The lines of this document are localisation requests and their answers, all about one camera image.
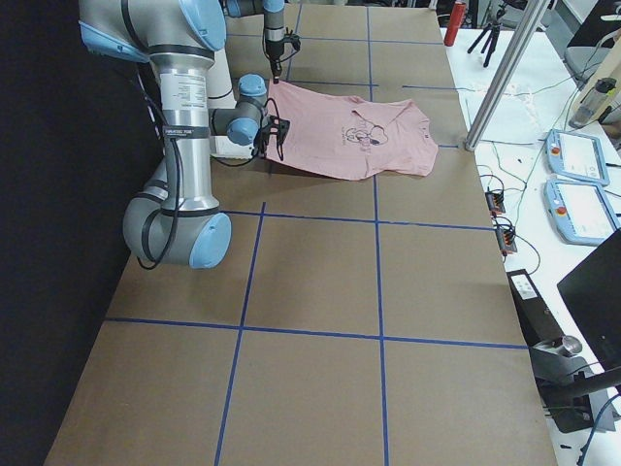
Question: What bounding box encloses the black camera tripod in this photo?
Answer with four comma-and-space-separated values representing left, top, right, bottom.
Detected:
467, 7, 506, 68

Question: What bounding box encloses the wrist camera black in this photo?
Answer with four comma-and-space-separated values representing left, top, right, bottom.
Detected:
262, 115, 291, 146
284, 31, 301, 53

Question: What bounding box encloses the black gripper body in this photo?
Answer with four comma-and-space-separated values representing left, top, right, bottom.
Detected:
264, 40, 284, 68
251, 126, 270, 154

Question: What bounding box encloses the black computer monitor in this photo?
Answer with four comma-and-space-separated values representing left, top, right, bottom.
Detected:
557, 231, 621, 369

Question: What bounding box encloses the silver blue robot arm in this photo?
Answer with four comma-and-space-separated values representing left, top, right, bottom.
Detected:
224, 0, 285, 83
79, 1, 269, 270

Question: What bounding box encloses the upper orange circuit board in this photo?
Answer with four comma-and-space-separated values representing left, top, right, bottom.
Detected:
484, 190, 506, 217

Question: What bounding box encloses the lower blue teach pendant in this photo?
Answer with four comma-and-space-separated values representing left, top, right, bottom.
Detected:
543, 179, 620, 247

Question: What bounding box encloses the black power adapter box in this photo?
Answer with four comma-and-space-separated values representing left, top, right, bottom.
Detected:
507, 269, 563, 347

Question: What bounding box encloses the aluminium frame post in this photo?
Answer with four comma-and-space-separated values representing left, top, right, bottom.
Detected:
464, 1, 556, 151

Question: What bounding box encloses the orange circuit board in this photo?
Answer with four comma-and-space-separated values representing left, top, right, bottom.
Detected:
495, 224, 517, 257
484, 190, 506, 217

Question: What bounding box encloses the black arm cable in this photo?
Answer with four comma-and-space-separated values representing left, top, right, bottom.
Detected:
135, 62, 287, 271

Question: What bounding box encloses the blue teach pendant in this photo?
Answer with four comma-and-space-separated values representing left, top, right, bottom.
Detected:
544, 129, 610, 186
543, 179, 620, 247

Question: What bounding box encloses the red cylindrical bottle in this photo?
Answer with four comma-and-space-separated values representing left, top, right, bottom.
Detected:
443, 0, 467, 47

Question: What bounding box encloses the lower orange circuit board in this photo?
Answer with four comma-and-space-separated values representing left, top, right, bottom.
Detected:
495, 224, 517, 257

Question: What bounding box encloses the clear water bottle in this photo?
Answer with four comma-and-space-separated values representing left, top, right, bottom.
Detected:
569, 77, 616, 129

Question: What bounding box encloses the upper blue teach pendant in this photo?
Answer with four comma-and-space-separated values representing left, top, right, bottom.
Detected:
544, 129, 610, 186

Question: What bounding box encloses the pink printed t-shirt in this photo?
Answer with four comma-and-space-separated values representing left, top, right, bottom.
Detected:
266, 82, 439, 181

